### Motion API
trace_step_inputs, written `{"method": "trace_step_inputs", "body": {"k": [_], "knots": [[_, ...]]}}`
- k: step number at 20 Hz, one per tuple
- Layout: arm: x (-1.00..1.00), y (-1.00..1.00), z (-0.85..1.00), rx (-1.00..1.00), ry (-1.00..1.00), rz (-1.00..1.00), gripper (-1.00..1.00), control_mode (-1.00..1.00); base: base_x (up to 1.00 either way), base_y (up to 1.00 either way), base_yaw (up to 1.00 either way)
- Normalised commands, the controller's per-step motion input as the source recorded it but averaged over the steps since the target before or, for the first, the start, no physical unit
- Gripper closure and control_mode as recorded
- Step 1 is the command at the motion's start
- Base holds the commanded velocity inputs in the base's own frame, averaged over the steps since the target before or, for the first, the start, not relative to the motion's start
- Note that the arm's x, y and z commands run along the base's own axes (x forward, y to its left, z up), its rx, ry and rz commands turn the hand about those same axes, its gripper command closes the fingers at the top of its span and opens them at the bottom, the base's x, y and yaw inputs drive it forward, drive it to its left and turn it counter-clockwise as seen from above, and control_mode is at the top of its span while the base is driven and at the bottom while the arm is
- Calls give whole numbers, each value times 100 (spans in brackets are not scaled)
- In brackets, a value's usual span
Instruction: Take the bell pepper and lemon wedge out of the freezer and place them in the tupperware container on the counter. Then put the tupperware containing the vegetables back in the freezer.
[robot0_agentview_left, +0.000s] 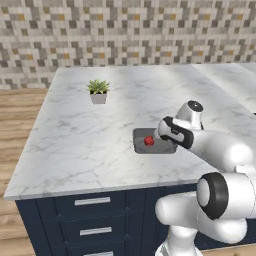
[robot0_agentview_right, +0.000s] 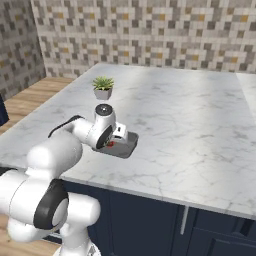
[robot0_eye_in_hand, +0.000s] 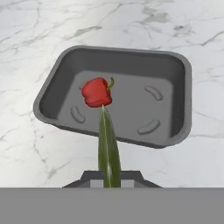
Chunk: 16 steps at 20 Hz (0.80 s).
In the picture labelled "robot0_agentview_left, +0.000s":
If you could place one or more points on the green potted plant, white pot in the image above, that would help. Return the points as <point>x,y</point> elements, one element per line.
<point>98,97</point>

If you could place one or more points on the grey recessed sink basin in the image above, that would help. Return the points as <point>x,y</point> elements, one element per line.
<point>141,148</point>

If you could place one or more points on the red round fruit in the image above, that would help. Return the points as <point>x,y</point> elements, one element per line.
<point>149,141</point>

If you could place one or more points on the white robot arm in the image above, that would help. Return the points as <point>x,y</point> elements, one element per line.
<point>216,150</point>

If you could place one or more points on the navy island cabinet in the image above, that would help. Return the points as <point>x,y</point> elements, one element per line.
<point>141,213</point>

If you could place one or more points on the navy drawer front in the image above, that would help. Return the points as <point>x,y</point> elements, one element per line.
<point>71,225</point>
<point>66,208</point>
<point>75,248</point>

